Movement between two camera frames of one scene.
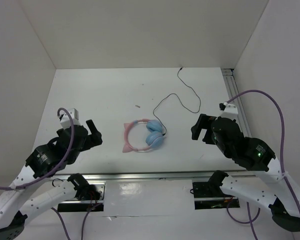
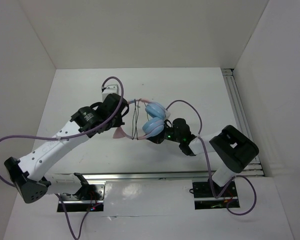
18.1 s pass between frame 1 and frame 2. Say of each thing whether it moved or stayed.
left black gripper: moved
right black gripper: moved
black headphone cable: moved
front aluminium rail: stayed
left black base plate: stayed
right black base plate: stayed
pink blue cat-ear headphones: moved
